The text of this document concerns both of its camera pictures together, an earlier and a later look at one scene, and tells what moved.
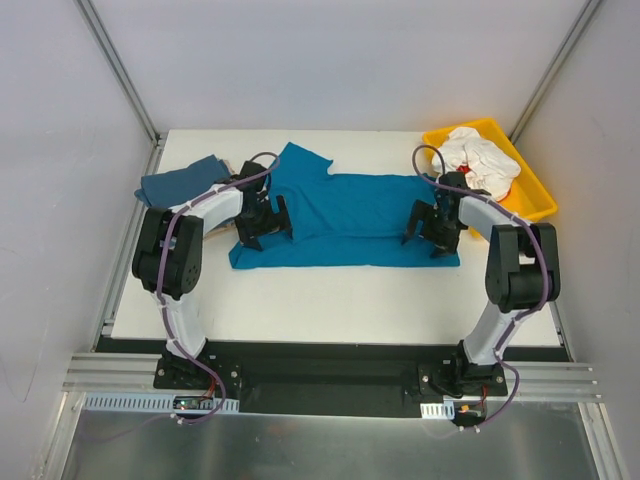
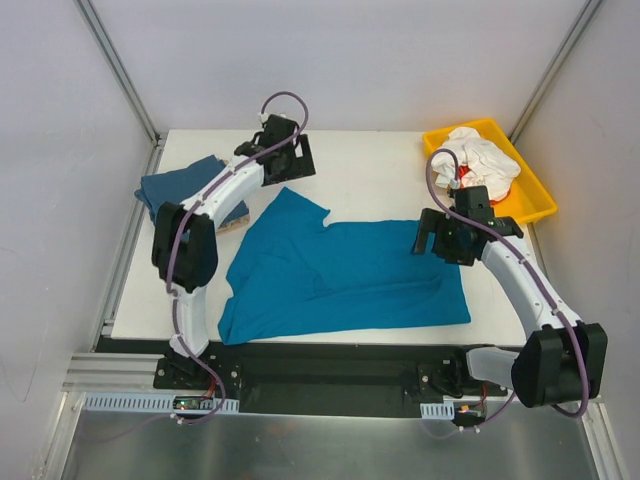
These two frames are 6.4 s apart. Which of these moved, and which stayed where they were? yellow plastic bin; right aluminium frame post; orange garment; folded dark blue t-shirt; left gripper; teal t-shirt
Moved: teal t-shirt; left gripper
Stayed: orange garment; folded dark blue t-shirt; right aluminium frame post; yellow plastic bin
